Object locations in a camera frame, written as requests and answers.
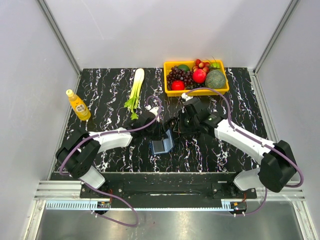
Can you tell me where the blue leather card holder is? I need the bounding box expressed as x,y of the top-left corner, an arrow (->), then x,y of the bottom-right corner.
150,129 -> 175,155

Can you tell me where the black card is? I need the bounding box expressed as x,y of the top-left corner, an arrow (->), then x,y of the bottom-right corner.
152,140 -> 165,154

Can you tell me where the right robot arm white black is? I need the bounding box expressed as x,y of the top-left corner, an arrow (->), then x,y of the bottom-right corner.
179,94 -> 297,198

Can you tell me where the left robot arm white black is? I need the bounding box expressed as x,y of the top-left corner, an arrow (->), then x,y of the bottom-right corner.
55,112 -> 168,198

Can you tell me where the dark blueberry cluster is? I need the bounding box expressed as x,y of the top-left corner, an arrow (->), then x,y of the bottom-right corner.
185,83 -> 205,90

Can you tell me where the celery stalk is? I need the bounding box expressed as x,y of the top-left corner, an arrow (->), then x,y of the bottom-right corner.
124,68 -> 145,120

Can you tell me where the red apple front left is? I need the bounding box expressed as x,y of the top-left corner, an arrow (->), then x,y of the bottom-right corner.
170,80 -> 185,91

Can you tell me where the red pink peach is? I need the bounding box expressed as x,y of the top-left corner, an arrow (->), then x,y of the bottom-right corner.
192,69 -> 207,84

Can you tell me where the green netted melon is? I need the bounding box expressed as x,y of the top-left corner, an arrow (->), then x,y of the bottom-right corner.
205,70 -> 226,89

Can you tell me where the purple grape bunch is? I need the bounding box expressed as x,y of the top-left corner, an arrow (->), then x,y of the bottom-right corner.
166,66 -> 194,91

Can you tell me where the green avocado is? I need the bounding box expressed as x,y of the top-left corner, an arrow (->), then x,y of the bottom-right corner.
177,64 -> 190,72

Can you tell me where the red cherry cluster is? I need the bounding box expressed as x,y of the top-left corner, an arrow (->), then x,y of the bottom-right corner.
192,58 -> 211,73

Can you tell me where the green apple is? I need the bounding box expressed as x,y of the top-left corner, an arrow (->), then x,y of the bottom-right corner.
209,62 -> 221,71

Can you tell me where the yellow plastic fruit bin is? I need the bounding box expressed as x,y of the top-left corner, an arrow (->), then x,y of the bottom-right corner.
163,59 -> 230,97

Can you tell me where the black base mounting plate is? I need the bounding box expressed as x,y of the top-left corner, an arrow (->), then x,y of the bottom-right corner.
80,179 -> 257,200

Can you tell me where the yellow juice bottle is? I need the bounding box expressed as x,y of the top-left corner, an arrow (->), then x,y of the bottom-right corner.
65,89 -> 91,121

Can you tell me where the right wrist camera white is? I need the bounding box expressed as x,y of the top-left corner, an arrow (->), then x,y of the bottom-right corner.
181,93 -> 193,102

